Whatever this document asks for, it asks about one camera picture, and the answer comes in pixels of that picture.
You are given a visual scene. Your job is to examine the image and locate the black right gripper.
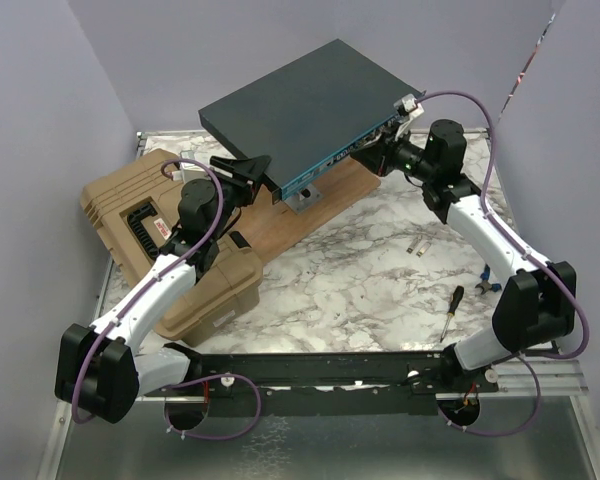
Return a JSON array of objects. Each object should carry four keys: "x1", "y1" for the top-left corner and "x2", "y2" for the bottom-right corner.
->
[{"x1": 349, "y1": 122, "x2": 434, "y2": 183}]

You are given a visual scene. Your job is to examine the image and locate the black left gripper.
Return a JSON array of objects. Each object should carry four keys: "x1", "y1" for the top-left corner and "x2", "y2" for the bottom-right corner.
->
[{"x1": 207, "y1": 156, "x2": 272, "y2": 241}]

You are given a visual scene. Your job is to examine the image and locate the dark grey network switch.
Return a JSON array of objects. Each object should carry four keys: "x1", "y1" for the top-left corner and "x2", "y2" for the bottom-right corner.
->
[{"x1": 199, "y1": 39, "x2": 421, "y2": 201}]

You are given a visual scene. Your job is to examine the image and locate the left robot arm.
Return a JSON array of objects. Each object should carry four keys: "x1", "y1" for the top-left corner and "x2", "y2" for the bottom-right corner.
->
[{"x1": 54, "y1": 155, "x2": 271, "y2": 424}]

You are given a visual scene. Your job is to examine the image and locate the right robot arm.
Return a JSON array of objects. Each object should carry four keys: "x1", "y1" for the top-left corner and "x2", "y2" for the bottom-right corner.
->
[{"x1": 350, "y1": 119, "x2": 576, "y2": 391}]

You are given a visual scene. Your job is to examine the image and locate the wooden base board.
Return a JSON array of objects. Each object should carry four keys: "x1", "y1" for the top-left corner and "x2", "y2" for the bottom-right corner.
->
[{"x1": 234, "y1": 158, "x2": 380, "y2": 263}]

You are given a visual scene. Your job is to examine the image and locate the tan plastic tool case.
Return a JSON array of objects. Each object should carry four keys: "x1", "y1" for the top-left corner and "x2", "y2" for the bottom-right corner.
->
[{"x1": 80, "y1": 149, "x2": 263, "y2": 346}]

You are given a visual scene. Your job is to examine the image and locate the black yellow screwdriver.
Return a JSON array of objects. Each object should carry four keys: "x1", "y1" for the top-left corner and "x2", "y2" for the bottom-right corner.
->
[{"x1": 440, "y1": 285, "x2": 465, "y2": 342}]

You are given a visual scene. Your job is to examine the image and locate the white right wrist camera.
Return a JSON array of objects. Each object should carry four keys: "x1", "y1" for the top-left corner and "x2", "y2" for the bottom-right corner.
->
[{"x1": 394, "y1": 94, "x2": 424, "y2": 140}]

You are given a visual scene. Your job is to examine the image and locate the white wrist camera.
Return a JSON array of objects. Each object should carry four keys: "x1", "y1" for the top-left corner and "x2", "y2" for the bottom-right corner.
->
[
  {"x1": 394, "y1": 94, "x2": 424, "y2": 140},
  {"x1": 172, "y1": 160, "x2": 206, "y2": 184}
]

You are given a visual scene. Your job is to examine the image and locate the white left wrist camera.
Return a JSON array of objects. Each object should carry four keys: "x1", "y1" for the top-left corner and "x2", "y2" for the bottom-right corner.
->
[{"x1": 172, "y1": 160, "x2": 206, "y2": 184}]

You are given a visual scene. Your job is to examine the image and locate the silver metal switch stand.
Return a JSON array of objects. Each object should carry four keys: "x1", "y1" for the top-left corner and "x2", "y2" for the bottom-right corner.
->
[{"x1": 285, "y1": 184, "x2": 322, "y2": 215}]

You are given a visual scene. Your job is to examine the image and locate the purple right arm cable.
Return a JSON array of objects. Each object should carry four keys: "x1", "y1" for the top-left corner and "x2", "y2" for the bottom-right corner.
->
[{"x1": 414, "y1": 89, "x2": 594, "y2": 361}]

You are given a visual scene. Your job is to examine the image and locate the blue handled pliers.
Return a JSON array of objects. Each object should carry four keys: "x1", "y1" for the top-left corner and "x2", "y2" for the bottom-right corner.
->
[{"x1": 475, "y1": 265, "x2": 502, "y2": 295}]

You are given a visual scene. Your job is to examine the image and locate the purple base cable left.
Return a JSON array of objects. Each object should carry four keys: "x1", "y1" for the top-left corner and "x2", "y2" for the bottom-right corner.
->
[{"x1": 165, "y1": 372, "x2": 264, "y2": 443}]

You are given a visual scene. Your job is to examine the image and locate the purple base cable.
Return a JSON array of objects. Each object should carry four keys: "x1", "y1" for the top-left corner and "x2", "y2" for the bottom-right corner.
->
[
  {"x1": 165, "y1": 372, "x2": 264, "y2": 443},
  {"x1": 441, "y1": 352, "x2": 542, "y2": 437}
]

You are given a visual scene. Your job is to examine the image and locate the black metal mounting rail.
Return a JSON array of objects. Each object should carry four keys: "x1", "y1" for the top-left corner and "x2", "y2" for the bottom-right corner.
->
[{"x1": 164, "y1": 349, "x2": 499, "y2": 418}]

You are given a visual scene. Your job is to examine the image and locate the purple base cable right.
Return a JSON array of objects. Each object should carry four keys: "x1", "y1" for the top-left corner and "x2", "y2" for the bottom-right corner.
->
[{"x1": 441, "y1": 352, "x2": 542, "y2": 437}]

